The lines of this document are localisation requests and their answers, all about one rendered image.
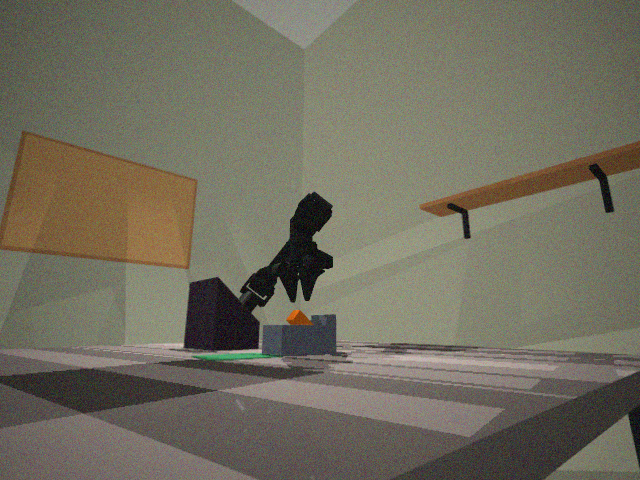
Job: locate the orange l-shaped part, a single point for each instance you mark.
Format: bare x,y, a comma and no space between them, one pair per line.
298,318

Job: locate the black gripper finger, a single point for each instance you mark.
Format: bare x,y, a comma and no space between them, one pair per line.
290,283
308,278

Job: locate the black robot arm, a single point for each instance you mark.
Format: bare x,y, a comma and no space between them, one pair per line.
312,213

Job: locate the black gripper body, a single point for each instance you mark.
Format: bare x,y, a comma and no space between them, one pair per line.
301,256

